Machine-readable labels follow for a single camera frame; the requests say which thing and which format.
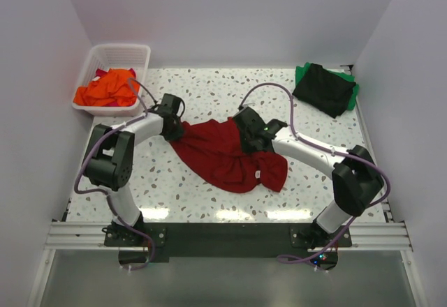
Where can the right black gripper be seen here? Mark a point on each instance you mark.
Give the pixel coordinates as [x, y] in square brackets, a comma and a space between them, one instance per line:
[248, 143]

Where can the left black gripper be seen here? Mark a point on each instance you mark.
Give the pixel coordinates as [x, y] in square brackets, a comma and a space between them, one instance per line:
[175, 132]

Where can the dark red t-shirt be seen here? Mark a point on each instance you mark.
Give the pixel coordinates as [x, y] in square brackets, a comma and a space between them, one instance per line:
[213, 151]

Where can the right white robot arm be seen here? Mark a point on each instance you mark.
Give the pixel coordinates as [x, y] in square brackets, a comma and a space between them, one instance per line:
[355, 178]

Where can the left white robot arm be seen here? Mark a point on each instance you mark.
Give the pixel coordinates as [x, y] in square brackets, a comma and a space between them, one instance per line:
[108, 161]

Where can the orange t-shirt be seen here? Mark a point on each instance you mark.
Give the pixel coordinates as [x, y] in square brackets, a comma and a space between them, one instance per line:
[99, 93]

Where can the folded green t-shirt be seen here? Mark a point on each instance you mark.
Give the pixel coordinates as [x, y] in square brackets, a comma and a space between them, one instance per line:
[351, 90]

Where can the folded black t-shirt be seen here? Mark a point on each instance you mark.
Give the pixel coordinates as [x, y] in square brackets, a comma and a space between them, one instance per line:
[323, 89]

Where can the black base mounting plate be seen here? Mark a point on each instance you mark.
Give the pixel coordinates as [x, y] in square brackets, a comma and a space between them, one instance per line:
[239, 240]

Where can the aluminium extrusion rail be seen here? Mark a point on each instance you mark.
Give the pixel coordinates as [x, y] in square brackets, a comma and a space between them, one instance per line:
[384, 235]

